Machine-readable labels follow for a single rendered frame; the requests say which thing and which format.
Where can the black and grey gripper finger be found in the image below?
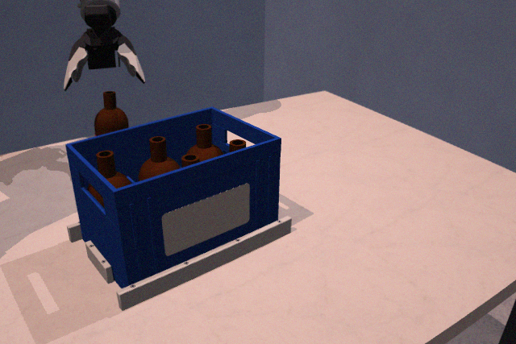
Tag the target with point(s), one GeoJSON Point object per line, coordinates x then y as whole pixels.
{"type": "Point", "coordinates": [127, 54]}
{"type": "Point", "coordinates": [77, 59]}

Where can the dark blue plastic crate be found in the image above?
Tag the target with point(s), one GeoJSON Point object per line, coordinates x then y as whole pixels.
{"type": "Point", "coordinates": [155, 224]}

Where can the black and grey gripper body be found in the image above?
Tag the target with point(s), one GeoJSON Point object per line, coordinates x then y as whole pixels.
{"type": "Point", "coordinates": [102, 38]}

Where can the grey metal rail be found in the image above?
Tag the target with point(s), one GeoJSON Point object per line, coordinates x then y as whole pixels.
{"type": "Point", "coordinates": [183, 272]}

